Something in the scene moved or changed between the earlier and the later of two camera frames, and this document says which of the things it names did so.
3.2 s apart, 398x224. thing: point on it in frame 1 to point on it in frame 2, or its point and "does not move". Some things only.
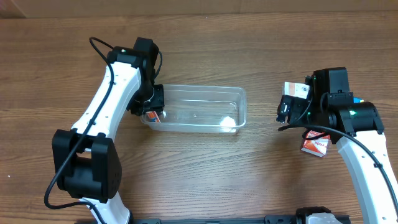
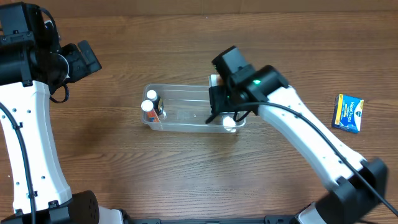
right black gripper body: [290, 109] to [218, 99]
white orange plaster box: [296, 89] to [216, 80]
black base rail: [333, 219] does not move
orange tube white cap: [152, 117] does not move
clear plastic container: [201, 109] does not move
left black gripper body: [152, 104] to [83, 61]
